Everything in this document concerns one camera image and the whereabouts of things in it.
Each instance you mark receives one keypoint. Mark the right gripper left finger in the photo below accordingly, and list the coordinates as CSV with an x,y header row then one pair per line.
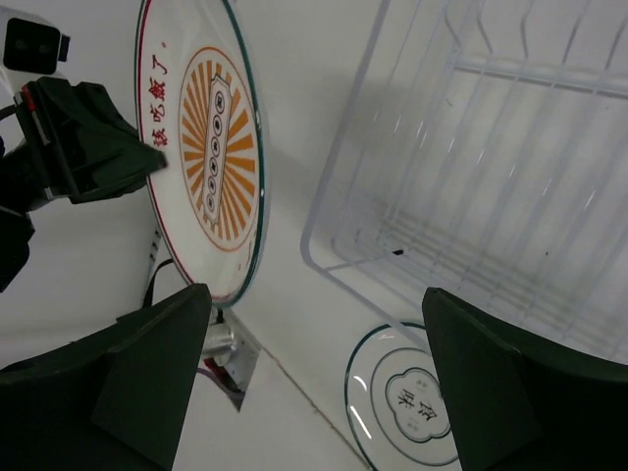
x,y
114,400

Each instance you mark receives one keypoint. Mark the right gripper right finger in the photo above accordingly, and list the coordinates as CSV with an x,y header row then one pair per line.
x,y
517,401

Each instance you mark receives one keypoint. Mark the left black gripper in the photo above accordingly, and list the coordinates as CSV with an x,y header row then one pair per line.
x,y
102,156

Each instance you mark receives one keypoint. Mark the orange sunburst plate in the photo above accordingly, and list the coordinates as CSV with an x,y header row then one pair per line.
x,y
198,101

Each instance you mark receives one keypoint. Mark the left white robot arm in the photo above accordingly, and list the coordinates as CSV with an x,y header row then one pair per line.
x,y
16,231

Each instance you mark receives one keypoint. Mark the white plate dark rim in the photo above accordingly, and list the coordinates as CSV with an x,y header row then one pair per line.
x,y
393,402

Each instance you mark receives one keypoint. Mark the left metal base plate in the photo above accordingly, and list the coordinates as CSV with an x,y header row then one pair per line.
x,y
229,355

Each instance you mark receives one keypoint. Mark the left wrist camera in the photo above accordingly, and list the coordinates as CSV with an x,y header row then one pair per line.
x,y
33,47

